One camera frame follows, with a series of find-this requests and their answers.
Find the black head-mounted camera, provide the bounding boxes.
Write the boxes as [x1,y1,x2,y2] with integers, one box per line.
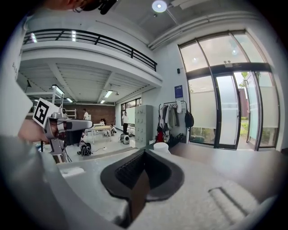
[98,0,117,15]

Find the black balcony railing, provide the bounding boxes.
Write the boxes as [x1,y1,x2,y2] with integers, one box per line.
[22,28,158,72]

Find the blue wall poster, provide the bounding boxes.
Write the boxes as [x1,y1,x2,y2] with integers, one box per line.
[174,84,183,99]

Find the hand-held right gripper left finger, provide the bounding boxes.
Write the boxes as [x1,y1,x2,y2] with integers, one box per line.
[56,149,146,227]

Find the black and white backpack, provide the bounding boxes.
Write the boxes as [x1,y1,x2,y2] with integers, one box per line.
[77,142,93,157]

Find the grey metal lockers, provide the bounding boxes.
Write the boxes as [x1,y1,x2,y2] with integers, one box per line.
[135,105,154,149]

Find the small light wooden desk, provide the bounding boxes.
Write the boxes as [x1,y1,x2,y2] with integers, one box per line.
[91,124,113,144]

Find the round ceiling lamp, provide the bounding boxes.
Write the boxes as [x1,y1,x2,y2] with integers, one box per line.
[152,0,167,13]

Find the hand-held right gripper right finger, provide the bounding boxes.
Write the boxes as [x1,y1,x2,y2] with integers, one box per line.
[135,149,260,230]

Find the person's left forearm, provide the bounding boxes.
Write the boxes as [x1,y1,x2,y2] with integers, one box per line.
[18,119,50,144]

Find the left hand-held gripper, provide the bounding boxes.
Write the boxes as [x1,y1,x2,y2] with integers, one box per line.
[32,97,93,156]

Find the white cylindrical cup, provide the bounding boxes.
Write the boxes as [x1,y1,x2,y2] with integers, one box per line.
[153,142,171,154]

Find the black coat rack with clothes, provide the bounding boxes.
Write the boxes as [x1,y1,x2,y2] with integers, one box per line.
[157,100,189,144]

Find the black hanging backpack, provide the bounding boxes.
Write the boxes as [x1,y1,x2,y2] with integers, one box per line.
[184,110,194,128]

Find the glass entrance doors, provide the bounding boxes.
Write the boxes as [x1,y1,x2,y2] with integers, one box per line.
[179,30,281,151]

